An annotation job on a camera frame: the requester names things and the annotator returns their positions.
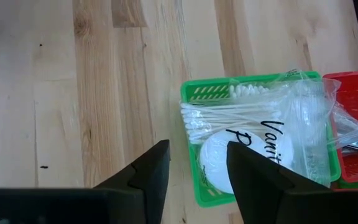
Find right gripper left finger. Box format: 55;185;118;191
93;139;172;224

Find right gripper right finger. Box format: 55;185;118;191
226;141;331;224

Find bagged white cotton pads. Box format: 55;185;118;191
228;83;272;98
180;70;343;195

